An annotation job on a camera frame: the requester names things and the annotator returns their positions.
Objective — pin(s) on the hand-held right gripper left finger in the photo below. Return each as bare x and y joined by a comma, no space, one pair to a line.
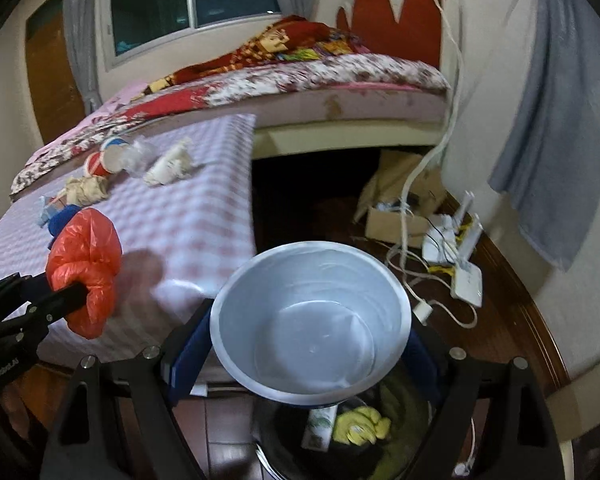
190,355

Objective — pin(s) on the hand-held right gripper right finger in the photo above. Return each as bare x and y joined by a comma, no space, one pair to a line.
422,360

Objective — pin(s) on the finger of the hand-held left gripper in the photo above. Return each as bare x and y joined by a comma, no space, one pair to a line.
10,285
55,304

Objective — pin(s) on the orange plastic bag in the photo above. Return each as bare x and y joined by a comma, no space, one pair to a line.
87,245

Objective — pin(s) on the black trash bin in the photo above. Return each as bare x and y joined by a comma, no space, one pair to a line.
290,425

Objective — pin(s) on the white power adapter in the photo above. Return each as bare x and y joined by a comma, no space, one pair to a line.
422,310

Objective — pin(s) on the flat white router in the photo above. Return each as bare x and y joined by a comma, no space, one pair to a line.
467,282

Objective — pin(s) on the yellow crumpled wrapper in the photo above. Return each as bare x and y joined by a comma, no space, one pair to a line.
360,425

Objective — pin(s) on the white router with antennas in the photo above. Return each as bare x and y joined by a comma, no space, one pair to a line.
442,245

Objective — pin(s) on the crumpled beige paper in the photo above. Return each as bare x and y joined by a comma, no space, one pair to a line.
87,190

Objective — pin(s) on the white green carton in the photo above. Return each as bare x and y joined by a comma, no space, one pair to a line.
320,427

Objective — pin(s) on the cardboard box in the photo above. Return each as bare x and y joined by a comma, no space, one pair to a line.
395,225

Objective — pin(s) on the red paper cup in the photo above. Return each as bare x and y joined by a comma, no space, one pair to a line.
95,165

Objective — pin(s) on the pink checkered tablecloth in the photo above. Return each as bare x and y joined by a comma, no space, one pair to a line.
180,210

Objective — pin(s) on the blue white paper cup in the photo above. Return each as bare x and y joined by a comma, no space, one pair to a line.
116,149

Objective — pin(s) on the clear plastic wrap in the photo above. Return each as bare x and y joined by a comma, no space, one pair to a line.
140,160

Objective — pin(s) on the crumpled white paper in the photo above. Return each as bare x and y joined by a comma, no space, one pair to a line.
172,162

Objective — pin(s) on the wooden door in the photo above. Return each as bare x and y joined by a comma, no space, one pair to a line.
52,70

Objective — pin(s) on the cream bed base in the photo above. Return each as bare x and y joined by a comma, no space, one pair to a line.
330,137

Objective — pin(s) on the bed with floral blanket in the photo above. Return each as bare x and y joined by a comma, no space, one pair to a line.
305,77

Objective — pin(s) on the red printed blanket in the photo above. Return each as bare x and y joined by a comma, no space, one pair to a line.
275,42

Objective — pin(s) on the white framed window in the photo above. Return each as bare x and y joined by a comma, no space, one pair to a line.
190,0

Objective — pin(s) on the red padded headboard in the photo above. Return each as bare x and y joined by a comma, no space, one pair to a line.
410,20

